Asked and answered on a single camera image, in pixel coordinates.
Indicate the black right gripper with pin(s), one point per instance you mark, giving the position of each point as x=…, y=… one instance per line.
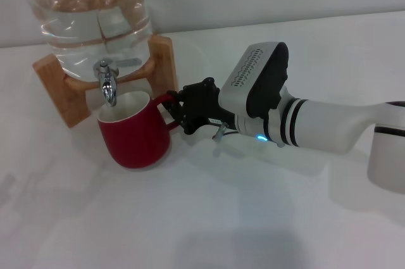
x=202, y=104

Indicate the red ceramic cup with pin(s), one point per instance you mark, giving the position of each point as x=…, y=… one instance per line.
x=139, y=142

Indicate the chrome faucet tap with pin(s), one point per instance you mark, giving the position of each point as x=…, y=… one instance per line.
x=107, y=87

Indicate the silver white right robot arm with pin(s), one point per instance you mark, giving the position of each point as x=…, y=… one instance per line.
x=326, y=123

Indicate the wooden dispenser stand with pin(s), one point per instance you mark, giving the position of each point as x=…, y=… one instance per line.
x=72, y=101

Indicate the glass water dispenser jar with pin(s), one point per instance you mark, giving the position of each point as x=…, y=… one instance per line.
x=88, y=28

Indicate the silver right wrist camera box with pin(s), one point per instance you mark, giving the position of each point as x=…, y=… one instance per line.
x=243, y=76

